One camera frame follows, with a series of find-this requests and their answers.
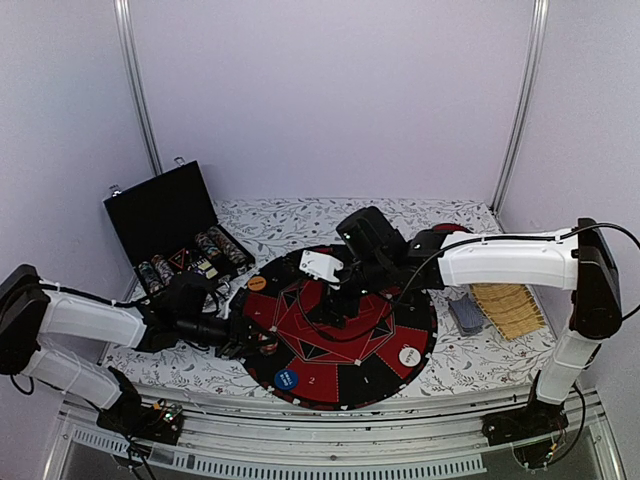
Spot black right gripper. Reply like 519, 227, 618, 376
301, 253, 393, 331

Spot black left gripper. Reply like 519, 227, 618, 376
177, 310, 277, 360

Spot poker chip stack red top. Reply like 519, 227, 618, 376
259, 335, 279, 356

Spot orange big blind button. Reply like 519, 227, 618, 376
247, 275, 267, 291

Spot blue small blind button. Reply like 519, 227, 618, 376
274, 368, 299, 391

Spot white dealer button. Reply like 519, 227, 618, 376
398, 345, 422, 368

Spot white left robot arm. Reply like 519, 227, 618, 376
1, 264, 274, 434

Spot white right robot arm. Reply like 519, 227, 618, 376
299, 207, 624, 436

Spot round red black poker mat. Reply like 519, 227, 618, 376
229, 249, 438, 411

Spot card decks in case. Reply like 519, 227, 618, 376
187, 257, 218, 280

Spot poker chip row right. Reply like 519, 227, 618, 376
195, 226, 253, 270

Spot poker chip row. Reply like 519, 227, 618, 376
137, 255, 175, 295
195, 226, 253, 270

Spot poker chip row left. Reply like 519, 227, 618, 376
137, 255, 175, 295

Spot floral table cloth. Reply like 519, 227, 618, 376
103, 198, 560, 398

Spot red floral round plate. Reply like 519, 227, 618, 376
432, 223, 470, 234

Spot blue playing card deck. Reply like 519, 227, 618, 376
448, 295, 486, 336

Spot black poker chip case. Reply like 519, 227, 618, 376
104, 161, 255, 296

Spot woven bamboo tray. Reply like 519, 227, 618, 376
470, 283, 546, 341

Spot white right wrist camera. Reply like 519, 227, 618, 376
299, 250, 344, 290

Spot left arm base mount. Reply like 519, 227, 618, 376
96, 396, 184, 446

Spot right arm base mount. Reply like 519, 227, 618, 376
481, 400, 569, 470

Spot left aluminium frame post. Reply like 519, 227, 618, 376
113, 0, 163, 176

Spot aluminium frame post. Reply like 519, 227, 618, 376
113, 0, 163, 176
490, 0, 550, 217

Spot right aluminium frame post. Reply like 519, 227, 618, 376
490, 0, 550, 217

